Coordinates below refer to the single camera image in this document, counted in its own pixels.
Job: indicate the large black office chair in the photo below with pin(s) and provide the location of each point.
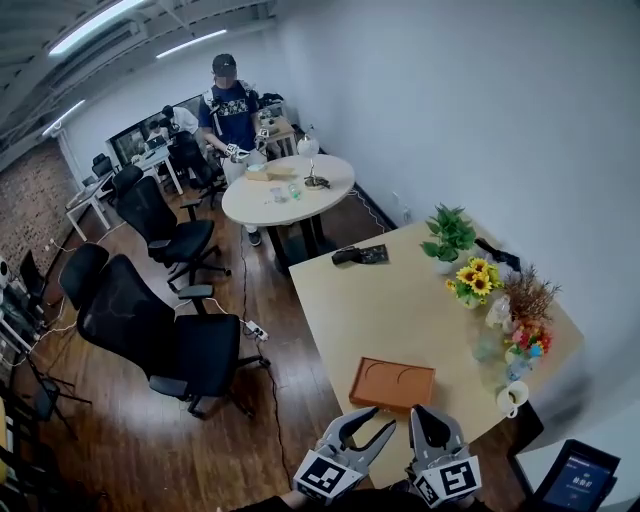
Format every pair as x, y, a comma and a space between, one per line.
150, 330

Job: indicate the clear plastic bottle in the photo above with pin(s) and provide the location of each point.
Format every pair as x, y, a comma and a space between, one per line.
293, 191

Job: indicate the small wooden side table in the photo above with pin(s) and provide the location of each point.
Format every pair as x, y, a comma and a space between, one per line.
280, 132

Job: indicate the black pouch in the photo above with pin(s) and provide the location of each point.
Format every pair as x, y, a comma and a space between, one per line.
345, 257

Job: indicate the black tripod stand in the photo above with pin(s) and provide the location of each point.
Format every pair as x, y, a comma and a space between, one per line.
47, 395

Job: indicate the clear glass jar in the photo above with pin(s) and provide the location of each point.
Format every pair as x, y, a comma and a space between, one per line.
487, 347

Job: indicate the white wall socket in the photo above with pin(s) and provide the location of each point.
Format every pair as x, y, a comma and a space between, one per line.
406, 207

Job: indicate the black desk device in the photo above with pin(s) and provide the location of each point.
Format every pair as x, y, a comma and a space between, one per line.
500, 254

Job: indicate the white desk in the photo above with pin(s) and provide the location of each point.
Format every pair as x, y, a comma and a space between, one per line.
90, 197
155, 160

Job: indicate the black device with screen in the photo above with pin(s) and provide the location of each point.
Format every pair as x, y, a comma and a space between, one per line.
575, 477

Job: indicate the dried brown plant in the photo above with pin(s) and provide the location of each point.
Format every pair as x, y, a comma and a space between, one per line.
532, 297

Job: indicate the orange-brown box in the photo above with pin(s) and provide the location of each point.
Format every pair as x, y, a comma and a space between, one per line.
392, 384

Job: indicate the table lamp with white shade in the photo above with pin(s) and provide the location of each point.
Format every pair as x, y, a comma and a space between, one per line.
310, 150

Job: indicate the colourful flowers in pot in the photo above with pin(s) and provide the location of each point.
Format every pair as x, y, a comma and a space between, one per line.
527, 342

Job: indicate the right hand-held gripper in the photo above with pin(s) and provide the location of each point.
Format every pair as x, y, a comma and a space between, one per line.
447, 477

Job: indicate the white power strip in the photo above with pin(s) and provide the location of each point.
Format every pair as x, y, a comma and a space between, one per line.
255, 330

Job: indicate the open laptop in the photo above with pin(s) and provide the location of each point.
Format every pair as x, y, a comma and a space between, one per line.
156, 142

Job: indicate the sunflower bouquet in pot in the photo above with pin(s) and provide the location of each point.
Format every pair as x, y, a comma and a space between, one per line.
475, 282

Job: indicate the round white table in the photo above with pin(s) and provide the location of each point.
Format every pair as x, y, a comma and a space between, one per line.
285, 197

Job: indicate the white coffee cup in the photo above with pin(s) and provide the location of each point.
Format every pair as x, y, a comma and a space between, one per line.
512, 396

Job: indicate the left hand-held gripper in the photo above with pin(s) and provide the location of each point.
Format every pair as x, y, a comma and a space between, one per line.
327, 475

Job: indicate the cardboard box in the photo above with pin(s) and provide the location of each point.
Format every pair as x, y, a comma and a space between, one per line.
272, 172

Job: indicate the long ceiling light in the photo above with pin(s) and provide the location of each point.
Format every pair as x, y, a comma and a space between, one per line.
64, 117
95, 27
192, 43

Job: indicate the black mesh office chair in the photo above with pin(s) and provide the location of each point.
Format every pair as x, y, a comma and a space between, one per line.
82, 270

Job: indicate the green potted plant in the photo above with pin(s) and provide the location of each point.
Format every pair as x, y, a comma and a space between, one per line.
450, 235

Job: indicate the clear drinking glass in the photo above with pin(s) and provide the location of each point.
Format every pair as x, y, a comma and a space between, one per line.
276, 195

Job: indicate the dark patterned flat case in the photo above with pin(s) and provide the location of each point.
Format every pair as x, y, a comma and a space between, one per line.
374, 253

